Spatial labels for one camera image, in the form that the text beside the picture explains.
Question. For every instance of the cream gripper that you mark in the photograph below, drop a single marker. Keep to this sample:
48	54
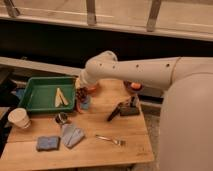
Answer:
78	83

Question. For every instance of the dark red grape bunch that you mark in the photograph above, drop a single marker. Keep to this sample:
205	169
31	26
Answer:
81	94

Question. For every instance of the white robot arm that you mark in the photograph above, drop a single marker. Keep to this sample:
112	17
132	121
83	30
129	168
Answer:
186	118

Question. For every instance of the green plastic tray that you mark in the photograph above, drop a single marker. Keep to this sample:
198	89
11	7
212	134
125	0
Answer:
40	92

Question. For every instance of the orange bowl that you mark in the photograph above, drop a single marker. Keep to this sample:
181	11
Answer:
92	88

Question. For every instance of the small metal can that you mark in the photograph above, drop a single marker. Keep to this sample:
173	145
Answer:
61	118

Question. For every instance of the black knife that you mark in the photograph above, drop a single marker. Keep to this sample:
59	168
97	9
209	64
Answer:
114	112

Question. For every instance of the light blue folded cloth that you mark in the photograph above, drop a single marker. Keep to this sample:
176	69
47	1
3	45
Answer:
71	135

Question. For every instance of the orange fruit in bowl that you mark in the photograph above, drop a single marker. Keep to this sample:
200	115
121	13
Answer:
136	86

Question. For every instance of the white paper cup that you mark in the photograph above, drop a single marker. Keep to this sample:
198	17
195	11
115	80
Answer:
20	118

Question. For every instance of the blue sponge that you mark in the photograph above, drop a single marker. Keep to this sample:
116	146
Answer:
47	143

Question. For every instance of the silver fork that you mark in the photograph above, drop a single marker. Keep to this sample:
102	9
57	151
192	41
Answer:
115	141

